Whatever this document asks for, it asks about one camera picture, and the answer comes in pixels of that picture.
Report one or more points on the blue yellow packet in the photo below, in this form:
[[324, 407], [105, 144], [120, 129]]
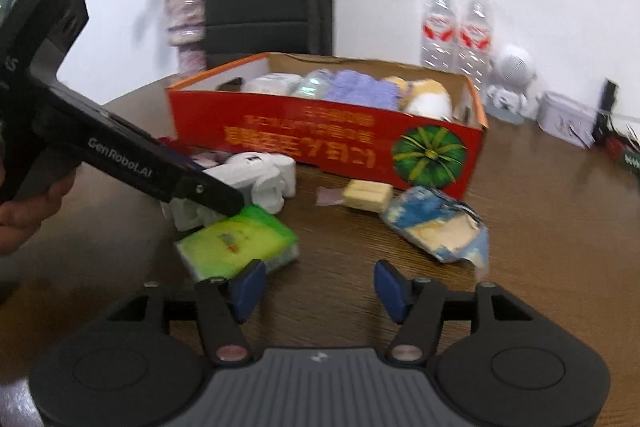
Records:
[[430, 222]]

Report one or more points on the green tissue pack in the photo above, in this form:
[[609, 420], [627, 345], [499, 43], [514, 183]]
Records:
[[235, 239]]

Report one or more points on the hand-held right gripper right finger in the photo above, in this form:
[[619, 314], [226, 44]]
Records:
[[392, 292]]

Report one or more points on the black upright device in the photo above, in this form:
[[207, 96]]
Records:
[[607, 102]]

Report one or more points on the white tin box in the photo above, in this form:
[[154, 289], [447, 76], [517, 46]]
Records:
[[565, 117]]

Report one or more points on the clear water bottle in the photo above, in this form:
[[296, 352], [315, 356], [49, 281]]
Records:
[[439, 32], [474, 42]]

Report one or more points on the person's left hand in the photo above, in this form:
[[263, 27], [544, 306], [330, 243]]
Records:
[[25, 222]]

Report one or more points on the red cardboard box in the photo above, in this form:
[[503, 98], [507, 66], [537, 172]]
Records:
[[325, 132]]

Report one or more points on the pale green plastic packet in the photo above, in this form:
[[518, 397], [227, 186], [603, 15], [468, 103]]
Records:
[[312, 84]]

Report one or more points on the red green packet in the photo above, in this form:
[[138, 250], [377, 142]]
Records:
[[625, 152]]

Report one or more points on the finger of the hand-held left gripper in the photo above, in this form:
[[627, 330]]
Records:
[[215, 197], [187, 158]]

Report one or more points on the yellow eraser block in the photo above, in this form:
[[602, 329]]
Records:
[[367, 196]]

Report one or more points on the purple cloth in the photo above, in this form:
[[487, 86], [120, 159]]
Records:
[[360, 89]]

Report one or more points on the pink glass vase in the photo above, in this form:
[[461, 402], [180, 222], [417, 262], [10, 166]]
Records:
[[186, 22]]

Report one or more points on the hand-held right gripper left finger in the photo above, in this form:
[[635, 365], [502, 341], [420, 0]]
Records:
[[248, 289]]

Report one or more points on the yellow white plush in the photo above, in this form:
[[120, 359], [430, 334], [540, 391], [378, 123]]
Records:
[[425, 99]]

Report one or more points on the white robot figurine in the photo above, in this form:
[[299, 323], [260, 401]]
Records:
[[512, 77]]

